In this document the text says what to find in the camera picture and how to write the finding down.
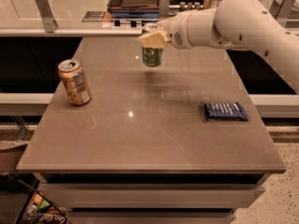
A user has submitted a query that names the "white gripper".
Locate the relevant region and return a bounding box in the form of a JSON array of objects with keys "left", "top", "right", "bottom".
[{"left": 138, "top": 10, "right": 200, "bottom": 49}]

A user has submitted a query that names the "green soda can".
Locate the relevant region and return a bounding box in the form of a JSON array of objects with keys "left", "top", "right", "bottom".
[{"left": 142, "top": 22, "right": 164, "bottom": 67}]

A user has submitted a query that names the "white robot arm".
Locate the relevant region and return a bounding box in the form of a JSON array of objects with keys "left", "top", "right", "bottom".
[{"left": 139, "top": 0, "right": 299, "bottom": 93}]

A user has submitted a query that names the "orange soda can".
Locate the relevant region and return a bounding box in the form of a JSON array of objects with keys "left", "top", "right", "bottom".
[{"left": 58, "top": 59, "right": 92, "bottom": 105}]

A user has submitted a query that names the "blue snack packet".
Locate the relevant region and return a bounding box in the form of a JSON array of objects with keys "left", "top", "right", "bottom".
[{"left": 202, "top": 102, "right": 249, "bottom": 121}]

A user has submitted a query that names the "grey table drawer unit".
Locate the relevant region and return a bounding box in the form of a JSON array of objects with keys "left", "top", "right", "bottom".
[{"left": 39, "top": 183, "right": 264, "bottom": 224}]

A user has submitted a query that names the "snack bag box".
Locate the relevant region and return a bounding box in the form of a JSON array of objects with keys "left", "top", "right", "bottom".
[{"left": 15, "top": 190, "right": 72, "bottom": 224}]

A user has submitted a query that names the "middle metal bracket post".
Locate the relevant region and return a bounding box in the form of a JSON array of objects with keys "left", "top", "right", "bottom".
[{"left": 159, "top": 0, "right": 170, "bottom": 19}]

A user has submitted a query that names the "left metal bracket post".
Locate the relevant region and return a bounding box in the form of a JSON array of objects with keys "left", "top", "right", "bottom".
[{"left": 35, "top": 0, "right": 58, "bottom": 33}]

